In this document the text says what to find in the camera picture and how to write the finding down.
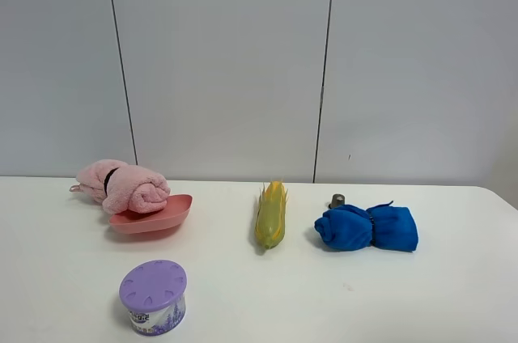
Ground pink square plastic plate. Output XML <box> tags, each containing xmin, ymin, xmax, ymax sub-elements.
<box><xmin>108</xmin><ymin>194</ymin><xmax>193</xmax><ymax>235</ymax></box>

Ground purple lidded air freshener can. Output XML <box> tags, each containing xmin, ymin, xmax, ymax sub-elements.
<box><xmin>118</xmin><ymin>260</ymin><xmax>187</xmax><ymax>337</ymax></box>

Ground small grey metal thimble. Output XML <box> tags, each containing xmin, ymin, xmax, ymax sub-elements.
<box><xmin>328</xmin><ymin>193</ymin><xmax>346</xmax><ymax>210</ymax></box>

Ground pink towel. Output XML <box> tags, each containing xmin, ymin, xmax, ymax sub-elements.
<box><xmin>70</xmin><ymin>159</ymin><xmax>170</xmax><ymax>215</ymax></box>

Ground blue rolled towel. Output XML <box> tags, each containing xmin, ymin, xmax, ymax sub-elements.
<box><xmin>314</xmin><ymin>202</ymin><xmax>418</xmax><ymax>252</ymax></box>

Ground toy corn cob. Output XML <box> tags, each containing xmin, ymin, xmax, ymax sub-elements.
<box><xmin>254</xmin><ymin>181</ymin><xmax>288</xmax><ymax>250</ymax></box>

